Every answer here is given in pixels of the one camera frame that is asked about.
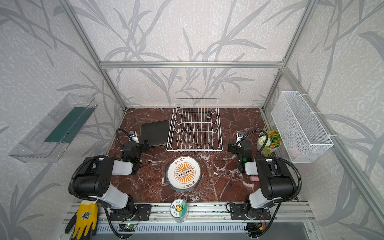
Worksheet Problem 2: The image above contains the white round plate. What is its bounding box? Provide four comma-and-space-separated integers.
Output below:
166, 156, 202, 192

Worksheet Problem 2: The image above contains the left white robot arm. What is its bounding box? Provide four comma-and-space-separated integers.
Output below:
69, 140, 150, 215

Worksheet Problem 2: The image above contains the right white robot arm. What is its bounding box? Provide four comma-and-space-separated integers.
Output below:
228, 140, 303, 215

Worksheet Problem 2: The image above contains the white ribbed flower pot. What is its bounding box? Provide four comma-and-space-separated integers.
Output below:
257, 128, 283, 156

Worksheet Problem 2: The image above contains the purple pink spoon toy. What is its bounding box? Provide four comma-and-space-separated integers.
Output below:
250, 176, 259, 182

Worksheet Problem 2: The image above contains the pink item in basket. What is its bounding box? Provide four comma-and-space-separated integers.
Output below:
288, 147, 303, 159

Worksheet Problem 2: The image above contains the green mat in shelf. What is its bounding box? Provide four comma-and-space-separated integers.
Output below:
44, 107, 96, 144

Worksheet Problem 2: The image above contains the round green labelled can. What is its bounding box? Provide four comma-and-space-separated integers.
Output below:
170, 199, 188, 223

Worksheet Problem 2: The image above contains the green circuit board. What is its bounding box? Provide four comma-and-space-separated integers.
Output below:
119, 223, 138, 232

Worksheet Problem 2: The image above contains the yellow black work glove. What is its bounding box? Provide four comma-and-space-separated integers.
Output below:
65, 200, 98, 240

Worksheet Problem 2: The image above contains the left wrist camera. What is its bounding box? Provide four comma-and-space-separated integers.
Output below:
129, 131, 139, 143

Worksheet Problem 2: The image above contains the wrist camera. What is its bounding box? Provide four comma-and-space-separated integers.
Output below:
236, 131, 245, 143
129, 131, 139, 143

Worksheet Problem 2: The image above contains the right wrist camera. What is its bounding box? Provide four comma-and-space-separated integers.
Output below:
236, 131, 245, 143

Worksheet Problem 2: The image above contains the white wire dish rack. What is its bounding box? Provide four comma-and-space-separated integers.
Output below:
167, 98, 223, 152

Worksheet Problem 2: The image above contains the white mesh wall basket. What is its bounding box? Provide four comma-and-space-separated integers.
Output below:
271, 91, 334, 164

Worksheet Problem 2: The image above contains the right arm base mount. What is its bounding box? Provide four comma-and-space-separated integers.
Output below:
226, 203, 272, 221

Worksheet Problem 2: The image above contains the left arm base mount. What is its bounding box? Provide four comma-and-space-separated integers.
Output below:
109, 204, 152, 222

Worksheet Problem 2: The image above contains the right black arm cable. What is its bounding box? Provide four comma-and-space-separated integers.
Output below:
239, 129, 303, 203

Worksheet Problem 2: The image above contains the aluminium frame rail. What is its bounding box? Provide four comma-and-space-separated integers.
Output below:
59, 1, 384, 224

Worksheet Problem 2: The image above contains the clear plastic wall shelf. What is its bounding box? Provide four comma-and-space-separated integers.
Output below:
9, 94, 98, 163

